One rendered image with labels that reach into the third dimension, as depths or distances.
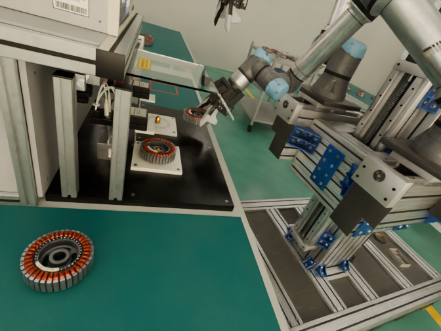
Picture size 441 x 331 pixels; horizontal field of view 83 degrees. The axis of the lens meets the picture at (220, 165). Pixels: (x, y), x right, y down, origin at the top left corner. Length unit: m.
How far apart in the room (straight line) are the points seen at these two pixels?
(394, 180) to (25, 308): 0.85
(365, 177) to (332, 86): 0.48
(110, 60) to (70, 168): 0.26
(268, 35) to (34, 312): 6.36
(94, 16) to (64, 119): 0.21
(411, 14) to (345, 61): 0.42
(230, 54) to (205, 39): 0.67
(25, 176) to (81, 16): 0.35
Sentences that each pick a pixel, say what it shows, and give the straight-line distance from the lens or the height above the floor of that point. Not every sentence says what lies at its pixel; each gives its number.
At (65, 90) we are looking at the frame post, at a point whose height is 1.03.
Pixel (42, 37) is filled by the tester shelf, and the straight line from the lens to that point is 0.51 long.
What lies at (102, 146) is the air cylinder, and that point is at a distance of 0.77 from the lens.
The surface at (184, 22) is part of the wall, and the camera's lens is 6.06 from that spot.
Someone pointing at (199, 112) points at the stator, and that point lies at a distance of 1.05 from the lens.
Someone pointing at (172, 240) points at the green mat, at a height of 0.75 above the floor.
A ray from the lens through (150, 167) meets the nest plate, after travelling 0.76.
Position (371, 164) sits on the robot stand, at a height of 0.98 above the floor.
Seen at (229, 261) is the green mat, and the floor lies 0.75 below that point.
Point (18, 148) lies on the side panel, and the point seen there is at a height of 0.90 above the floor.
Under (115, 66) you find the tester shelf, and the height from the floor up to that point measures 1.09.
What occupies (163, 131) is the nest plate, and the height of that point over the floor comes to 0.78.
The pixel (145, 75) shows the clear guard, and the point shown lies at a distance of 0.58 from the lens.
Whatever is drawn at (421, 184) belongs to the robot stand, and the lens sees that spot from 0.91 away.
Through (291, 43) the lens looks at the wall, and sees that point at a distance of 6.79.
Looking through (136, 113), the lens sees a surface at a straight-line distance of 0.74.
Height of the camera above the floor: 1.23
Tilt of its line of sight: 31 degrees down
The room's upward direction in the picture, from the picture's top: 19 degrees clockwise
